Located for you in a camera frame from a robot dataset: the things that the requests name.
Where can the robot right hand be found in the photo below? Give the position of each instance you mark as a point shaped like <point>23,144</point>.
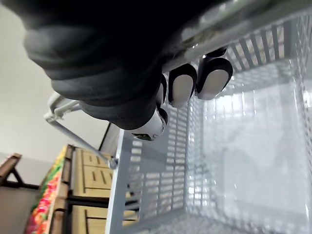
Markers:
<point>97,61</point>

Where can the wooden produce display shelf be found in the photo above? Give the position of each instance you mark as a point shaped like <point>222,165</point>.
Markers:
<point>85,190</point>

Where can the grey plastic shopping basket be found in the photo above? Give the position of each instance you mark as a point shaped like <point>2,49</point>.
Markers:
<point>219,158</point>

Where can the dark wooden display stand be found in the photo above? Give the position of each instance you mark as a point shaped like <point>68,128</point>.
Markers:
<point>12,170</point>

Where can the colourful fruit print banner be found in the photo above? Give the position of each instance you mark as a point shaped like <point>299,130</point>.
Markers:
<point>45,195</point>

